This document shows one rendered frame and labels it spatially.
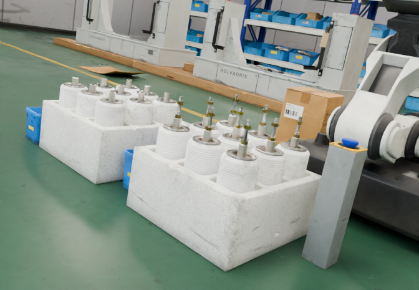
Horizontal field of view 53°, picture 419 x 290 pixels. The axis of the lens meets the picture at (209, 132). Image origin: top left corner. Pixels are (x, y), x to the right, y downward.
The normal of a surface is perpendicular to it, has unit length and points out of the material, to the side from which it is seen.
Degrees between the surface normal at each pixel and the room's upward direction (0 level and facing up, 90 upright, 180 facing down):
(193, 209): 90
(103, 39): 90
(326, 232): 90
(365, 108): 44
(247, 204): 90
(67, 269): 0
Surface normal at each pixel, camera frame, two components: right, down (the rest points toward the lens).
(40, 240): 0.17, -0.96
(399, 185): -0.36, -0.62
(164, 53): 0.72, 0.29
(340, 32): -0.67, 0.06
